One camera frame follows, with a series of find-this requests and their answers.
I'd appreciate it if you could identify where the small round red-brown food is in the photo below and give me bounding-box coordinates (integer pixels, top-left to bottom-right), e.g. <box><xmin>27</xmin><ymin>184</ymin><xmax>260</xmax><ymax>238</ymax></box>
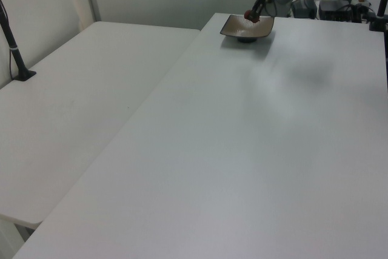
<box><xmin>244</xmin><ymin>10</ymin><xmax>261</xmax><ymax>24</ymax></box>

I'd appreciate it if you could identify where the square brown ceramic plate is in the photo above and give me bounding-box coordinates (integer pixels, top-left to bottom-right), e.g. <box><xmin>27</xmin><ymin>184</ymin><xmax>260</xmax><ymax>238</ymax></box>
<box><xmin>219</xmin><ymin>14</ymin><xmax>275</xmax><ymax>44</ymax></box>

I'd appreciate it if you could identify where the grey box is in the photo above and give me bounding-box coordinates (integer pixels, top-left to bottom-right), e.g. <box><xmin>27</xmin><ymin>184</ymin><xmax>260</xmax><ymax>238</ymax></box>
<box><xmin>292</xmin><ymin>0</ymin><xmax>317</xmax><ymax>19</ymax></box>

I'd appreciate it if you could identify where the black vented electronics box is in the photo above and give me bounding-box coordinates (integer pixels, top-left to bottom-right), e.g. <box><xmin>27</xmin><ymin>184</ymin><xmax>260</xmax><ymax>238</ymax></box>
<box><xmin>318</xmin><ymin>0</ymin><xmax>355</xmax><ymax>23</ymax></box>

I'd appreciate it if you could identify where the black clamped pole stand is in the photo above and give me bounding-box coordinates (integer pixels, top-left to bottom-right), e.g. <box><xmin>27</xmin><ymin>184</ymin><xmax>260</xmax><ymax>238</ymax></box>
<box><xmin>368</xmin><ymin>0</ymin><xmax>388</xmax><ymax>32</ymax></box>

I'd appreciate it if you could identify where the black camera stand with base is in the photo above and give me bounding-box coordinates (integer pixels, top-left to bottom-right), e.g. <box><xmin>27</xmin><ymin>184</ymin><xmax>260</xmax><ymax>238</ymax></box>
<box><xmin>0</xmin><ymin>0</ymin><xmax>37</xmax><ymax>82</ymax></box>

